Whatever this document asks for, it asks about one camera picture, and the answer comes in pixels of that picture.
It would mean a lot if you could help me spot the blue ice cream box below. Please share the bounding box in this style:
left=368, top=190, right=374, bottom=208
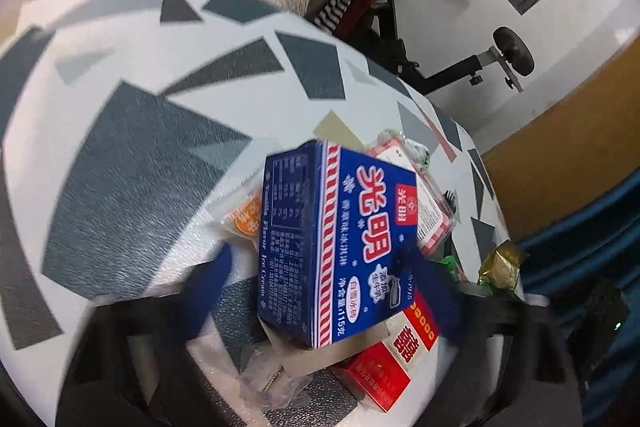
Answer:
left=256, top=139, right=441, bottom=350

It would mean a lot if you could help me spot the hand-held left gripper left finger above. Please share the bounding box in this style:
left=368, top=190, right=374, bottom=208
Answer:
left=52, top=243, right=235, bottom=427

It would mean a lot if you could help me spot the gold foil wrapper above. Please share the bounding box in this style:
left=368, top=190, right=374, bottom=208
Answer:
left=477, top=241, right=530, bottom=293

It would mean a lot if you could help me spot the green wrapper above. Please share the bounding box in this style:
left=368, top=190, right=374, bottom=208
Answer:
left=440, top=254, right=463, bottom=280

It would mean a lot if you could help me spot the orange wooden panel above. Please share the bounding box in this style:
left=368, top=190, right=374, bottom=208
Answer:
left=480, top=52, right=640, bottom=243

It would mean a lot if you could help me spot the dark blue cloth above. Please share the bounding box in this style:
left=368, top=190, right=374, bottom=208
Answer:
left=512, top=169, right=640, bottom=427

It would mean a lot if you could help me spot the red and white cigarette box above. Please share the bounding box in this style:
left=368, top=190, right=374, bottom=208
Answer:
left=330, top=302, right=441, bottom=413

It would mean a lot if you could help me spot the pink and white packet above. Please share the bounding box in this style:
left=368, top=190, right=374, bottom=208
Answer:
left=362, top=132, right=458, bottom=258

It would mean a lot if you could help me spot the orange sauce sachet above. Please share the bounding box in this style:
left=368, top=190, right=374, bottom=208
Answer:
left=210, top=187, right=263, bottom=243

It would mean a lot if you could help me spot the black exercise bike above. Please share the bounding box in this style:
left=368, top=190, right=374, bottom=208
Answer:
left=375, top=0, right=536, bottom=95

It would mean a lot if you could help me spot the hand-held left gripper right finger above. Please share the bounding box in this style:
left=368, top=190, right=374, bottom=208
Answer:
left=397, top=252, right=586, bottom=427

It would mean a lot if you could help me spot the clear plastic screw bag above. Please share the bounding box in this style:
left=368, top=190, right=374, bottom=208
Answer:
left=237, top=342, right=321, bottom=413

